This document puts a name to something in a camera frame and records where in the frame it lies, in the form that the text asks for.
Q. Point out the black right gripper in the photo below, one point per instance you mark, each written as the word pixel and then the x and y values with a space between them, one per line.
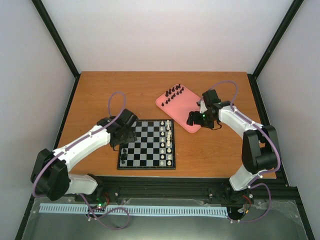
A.
pixel 196 120

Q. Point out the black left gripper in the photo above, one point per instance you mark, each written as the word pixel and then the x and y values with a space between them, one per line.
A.
pixel 132 137

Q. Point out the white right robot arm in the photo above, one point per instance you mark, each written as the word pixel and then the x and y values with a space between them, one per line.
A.
pixel 260 147

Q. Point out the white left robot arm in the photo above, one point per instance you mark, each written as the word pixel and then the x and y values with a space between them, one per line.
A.
pixel 51 175

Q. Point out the pink plastic tray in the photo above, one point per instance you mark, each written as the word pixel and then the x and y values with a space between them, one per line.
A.
pixel 179 107

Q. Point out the black and white chessboard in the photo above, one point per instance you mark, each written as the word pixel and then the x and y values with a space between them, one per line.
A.
pixel 145 153

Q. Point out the black aluminium frame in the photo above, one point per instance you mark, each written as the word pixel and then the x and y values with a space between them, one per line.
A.
pixel 189 187

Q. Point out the light blue cable duct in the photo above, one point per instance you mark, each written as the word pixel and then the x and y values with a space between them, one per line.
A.
pixel 140 210

